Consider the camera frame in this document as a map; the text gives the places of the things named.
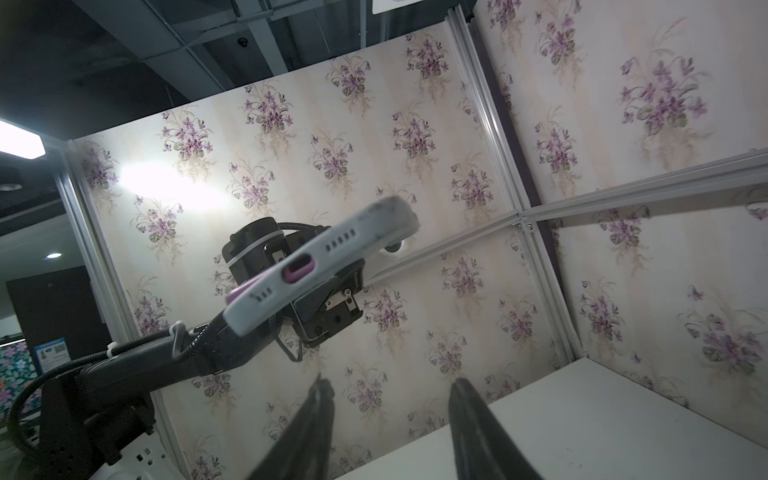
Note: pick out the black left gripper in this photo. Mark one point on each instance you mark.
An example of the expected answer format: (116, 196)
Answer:
(324, 311)

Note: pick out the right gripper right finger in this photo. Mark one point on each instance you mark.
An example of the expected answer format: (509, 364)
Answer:
(482, 448)

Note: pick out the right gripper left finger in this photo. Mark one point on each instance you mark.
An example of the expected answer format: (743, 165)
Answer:
(303, 449)

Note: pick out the black phone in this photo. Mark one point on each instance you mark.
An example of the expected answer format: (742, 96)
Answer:
(383, 223)

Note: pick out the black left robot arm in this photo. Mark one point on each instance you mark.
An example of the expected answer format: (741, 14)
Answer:
(79, 416)

